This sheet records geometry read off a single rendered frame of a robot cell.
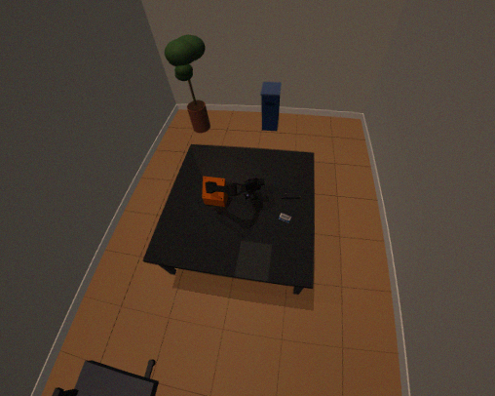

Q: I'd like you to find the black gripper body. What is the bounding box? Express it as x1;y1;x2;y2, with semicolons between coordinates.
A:
248;189;258;201

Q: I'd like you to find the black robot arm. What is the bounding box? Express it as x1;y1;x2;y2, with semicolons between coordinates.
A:
205;178;265;196

